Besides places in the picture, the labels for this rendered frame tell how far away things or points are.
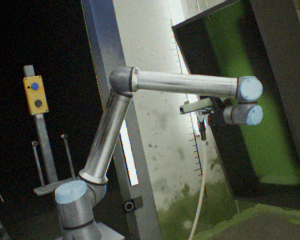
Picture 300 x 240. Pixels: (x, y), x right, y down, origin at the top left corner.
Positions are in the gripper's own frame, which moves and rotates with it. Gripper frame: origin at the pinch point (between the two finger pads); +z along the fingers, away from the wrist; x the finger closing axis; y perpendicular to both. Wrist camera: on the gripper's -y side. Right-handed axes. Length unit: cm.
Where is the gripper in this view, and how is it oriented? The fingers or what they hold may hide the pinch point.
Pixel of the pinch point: (198, 110)
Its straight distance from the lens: 174.2
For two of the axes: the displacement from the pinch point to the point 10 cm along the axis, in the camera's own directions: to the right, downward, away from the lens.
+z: -6.1, -0.3, 7.9
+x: 7.7, -2.4, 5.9
